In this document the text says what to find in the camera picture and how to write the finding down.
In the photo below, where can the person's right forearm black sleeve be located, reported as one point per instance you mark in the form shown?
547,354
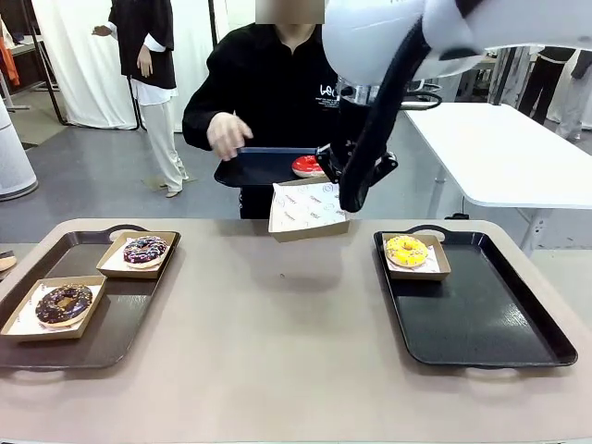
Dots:
196,134

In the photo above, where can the mannequin in black top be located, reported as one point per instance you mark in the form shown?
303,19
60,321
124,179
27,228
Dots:
148,46

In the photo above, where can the brown cardboard food box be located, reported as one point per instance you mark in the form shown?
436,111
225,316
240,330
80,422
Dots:
416,276
46,336
305,233
134,274

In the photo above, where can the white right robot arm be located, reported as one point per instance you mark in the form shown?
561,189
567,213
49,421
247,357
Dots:
361,41

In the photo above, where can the white curtain backdrop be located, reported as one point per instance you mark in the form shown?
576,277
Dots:
83,69

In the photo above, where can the person in black clothes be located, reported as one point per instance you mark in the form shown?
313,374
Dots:
268,83

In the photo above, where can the chocolate glazed donut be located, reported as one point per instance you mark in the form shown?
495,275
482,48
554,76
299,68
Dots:
46,310

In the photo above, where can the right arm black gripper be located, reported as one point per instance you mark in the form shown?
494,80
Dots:
349,125

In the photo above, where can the yellow glazed donut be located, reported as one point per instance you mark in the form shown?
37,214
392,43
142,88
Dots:
393,252

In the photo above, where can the chocolate sprinkled donut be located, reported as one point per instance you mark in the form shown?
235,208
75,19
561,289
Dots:
134,254

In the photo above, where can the hanging patterned garment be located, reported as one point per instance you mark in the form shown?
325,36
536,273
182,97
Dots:
506,74

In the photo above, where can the mannequin with black trousers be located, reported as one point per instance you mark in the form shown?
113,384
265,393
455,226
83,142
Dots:
538,88

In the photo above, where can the orange cloth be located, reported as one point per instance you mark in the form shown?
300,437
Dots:
9,65

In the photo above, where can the mannequin in dark puffer jacket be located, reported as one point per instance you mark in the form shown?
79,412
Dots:
573,102

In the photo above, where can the white cylindrical pedestal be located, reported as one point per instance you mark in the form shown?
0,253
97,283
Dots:
14,157

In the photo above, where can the black light stand pole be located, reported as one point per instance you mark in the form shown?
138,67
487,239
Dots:
213,23

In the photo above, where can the person's right hand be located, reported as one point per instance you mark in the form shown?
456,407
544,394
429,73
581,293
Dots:
226,136

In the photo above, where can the red glazed donut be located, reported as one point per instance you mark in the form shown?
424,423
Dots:
305,165

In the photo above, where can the left black tray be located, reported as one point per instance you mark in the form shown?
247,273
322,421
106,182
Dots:
129,314

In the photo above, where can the white table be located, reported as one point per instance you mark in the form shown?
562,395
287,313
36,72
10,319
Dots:
509,152

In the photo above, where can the dark navy plastic tray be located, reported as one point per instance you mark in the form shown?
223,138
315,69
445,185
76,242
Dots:
259,168

